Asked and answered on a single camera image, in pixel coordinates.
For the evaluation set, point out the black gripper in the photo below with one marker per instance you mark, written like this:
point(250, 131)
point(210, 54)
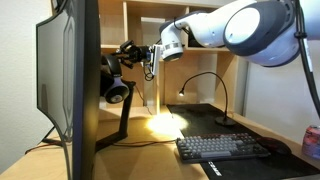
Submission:
point(142, 53)

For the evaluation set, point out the black silver Focal headphones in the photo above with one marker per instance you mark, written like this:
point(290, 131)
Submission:
point(115, 90)

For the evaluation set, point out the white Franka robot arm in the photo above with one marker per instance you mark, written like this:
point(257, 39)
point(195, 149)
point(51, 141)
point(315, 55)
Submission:
point(260, 30)

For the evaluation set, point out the black curved computer monitor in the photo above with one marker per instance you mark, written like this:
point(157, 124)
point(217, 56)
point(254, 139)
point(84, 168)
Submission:
point(86, 83)

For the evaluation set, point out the black red computer mouse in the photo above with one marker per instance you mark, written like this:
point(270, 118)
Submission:
point(273, 146)

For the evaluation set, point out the light wooden shelf unit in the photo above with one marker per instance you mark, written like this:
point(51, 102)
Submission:
point(113, 23)

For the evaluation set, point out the black desk mat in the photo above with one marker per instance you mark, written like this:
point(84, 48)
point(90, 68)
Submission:
point(206, 116)

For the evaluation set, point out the black gooseneck desk lamp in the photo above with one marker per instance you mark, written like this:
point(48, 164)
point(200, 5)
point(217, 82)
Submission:
point(225, 121)

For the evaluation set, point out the black grey mechanical keyboard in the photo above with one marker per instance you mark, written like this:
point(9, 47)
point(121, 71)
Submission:
point(220, 146)

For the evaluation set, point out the pink soda can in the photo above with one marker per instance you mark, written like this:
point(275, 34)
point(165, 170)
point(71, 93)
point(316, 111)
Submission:
point(311, 141)

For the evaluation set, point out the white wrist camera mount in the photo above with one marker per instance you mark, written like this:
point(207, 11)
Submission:
point(156, 60)

